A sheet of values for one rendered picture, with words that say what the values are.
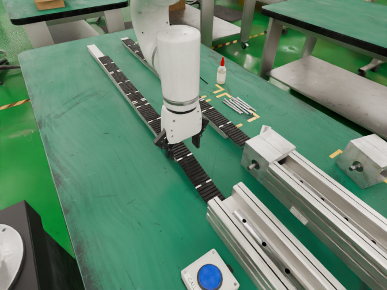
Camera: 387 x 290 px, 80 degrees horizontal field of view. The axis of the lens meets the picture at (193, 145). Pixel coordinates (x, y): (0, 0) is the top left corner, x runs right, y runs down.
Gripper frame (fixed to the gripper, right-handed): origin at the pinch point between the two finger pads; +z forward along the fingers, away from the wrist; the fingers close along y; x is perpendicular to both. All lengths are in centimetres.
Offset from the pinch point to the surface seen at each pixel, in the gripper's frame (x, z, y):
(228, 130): -1.1, 2.9, -18.0
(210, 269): 29.8, -0.9, 12.3
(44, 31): -192, 20, 17
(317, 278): 41.4, -1.9, -2.3
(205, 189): 11.9, 5.2, 0.3
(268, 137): 11.9, -3.1, -20.6
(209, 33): -189, 52, -150
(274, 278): 37.4, -2.1, 4.0
